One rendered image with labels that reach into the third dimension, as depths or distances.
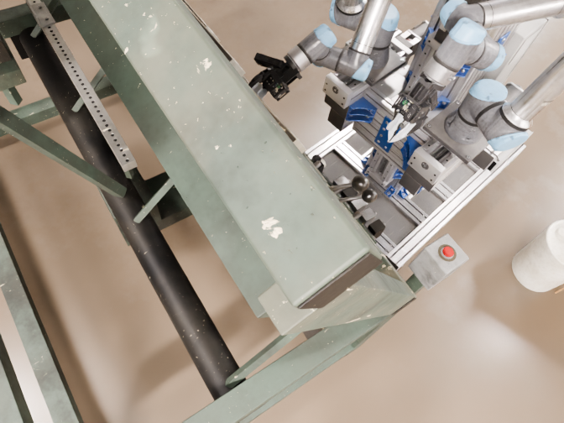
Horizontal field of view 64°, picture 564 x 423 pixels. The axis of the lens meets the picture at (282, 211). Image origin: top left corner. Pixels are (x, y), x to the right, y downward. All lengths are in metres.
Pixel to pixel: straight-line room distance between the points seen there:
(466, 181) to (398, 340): 1.03
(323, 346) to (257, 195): 1.18
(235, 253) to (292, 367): 0.92
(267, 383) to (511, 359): 1.58
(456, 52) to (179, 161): 0.73
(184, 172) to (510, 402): 2.27
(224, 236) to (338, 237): 0.32
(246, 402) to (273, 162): 1.17
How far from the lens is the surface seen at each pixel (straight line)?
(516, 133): 1.69
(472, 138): 1.87
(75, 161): 1.70
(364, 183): 0.98
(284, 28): 3.75
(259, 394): 1.58
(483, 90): 1.75
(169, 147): 0.84
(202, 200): 0.77
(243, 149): 0.51
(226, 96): 0.55
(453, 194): 2.78
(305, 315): 0.56
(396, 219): 2.58
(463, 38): 1.22
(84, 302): 2.59
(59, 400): 2.32
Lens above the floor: 2.36
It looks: 61 degrees down
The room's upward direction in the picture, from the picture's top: 11 degrees clockwise
